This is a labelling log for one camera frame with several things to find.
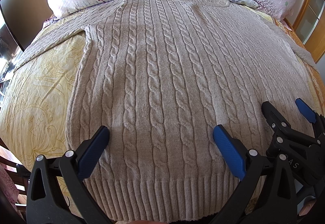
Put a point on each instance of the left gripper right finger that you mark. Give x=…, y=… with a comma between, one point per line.
x=266, y=191

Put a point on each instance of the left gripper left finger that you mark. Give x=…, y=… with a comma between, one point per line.
x=46, y=203

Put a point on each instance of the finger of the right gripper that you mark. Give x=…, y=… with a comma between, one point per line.
x=275, y=120
x=316, y=120

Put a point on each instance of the wooden chair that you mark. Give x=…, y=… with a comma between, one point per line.
x=13, y=185

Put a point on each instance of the yellow patterned bed sheet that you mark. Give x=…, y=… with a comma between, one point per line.
x=38, y=102

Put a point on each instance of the wooden cabinet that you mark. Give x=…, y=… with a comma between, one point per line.
x=307, y=20

